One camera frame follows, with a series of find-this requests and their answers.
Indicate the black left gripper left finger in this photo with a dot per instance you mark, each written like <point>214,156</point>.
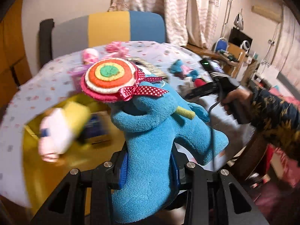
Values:
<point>120,168</point>

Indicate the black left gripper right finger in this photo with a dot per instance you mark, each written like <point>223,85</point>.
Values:
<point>180,174</point>

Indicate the blue plush with lollipop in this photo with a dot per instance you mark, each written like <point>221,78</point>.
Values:
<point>152,116</point>

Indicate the blue plush with pink shirt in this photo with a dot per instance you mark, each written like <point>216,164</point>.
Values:
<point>181,70</point>

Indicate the person's right hand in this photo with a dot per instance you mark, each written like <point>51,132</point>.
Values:
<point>238,104</point>

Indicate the red plush item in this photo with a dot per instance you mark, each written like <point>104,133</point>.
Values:
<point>199,82</point>

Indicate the wooden side desk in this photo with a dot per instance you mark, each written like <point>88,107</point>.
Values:
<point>242,69</point>

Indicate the yellow storage box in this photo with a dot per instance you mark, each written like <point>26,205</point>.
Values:
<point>41,177</point>

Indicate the blue folding chair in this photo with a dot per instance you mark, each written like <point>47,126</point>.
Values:
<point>221,44</point>

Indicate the black monitor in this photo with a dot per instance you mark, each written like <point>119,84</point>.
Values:
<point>240,39</point>

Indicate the silver ornate tissue box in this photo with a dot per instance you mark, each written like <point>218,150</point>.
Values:
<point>150,67</point>

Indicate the white yellow plush toy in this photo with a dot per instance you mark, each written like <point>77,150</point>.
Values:
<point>60,128</point>

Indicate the pink patterned curtain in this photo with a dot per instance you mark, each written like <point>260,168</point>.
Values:
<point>187,21</point>

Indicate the patterned plastic tablecloth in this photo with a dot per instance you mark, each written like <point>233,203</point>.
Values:
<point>53,84</point>

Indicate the pink spotted plush toy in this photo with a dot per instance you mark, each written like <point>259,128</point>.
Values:
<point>90,56</point>

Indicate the grey yellow blue chair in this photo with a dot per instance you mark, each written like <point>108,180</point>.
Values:
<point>57,39</point>

